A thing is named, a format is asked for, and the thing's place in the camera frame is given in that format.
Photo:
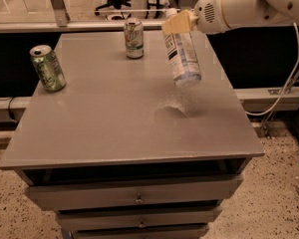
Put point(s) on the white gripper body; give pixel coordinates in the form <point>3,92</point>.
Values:
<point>208,14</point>

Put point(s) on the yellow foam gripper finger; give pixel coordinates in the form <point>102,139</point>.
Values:
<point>179,22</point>

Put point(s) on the clear blue plastic bottle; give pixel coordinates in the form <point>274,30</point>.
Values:
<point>182,59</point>

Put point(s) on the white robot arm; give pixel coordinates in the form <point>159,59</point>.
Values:
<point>259,13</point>

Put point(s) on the white soda can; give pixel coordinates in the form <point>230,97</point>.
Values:
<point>134,38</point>

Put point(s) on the metal railing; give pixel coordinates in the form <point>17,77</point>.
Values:
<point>33,16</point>

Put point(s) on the green soda can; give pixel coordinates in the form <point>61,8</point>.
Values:
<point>48,68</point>

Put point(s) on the grey drawer cabinet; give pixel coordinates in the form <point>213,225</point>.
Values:
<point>119,119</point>

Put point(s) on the top grey drawer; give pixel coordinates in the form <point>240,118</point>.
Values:
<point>133,193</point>

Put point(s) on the grey drawer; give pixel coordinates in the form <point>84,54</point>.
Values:
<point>191,231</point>
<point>139,218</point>
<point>133,193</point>

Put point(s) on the bottom grey drawer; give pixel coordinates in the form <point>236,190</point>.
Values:
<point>191,231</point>

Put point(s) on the middle grey drawer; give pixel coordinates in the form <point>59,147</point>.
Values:
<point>139,218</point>

